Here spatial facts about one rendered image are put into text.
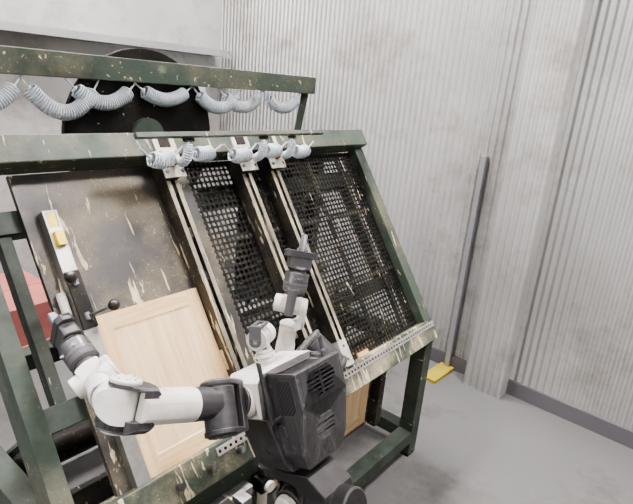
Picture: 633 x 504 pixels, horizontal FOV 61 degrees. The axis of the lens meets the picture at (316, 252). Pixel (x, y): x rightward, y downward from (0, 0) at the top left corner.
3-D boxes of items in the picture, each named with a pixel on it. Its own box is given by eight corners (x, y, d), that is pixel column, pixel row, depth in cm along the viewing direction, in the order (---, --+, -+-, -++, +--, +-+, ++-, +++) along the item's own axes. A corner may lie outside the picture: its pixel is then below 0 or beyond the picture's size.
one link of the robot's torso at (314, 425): (374, 440, 165) (349, 328, 163) (302, 499, 139) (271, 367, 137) (304, 432, 184) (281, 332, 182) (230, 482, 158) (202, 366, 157)
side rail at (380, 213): (409, 326, 316) (424, 321, 309) (341, 156, 325) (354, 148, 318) (415, 322, 322) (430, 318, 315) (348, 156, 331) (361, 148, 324)
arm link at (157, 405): (115, 443, 119) (196, 435, 136) (127, 386, 120) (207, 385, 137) (91, 426, 127) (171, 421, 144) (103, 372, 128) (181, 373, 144)
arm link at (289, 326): (309, 296, 195) (304, 327, 201) (285, 291, 196) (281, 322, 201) (306, 304, 189) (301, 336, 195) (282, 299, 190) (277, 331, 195)
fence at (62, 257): (132, 488, 171) (137, 488, 169) (37, 215, 179) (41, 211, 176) (145, 480, 175) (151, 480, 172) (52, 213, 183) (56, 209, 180)
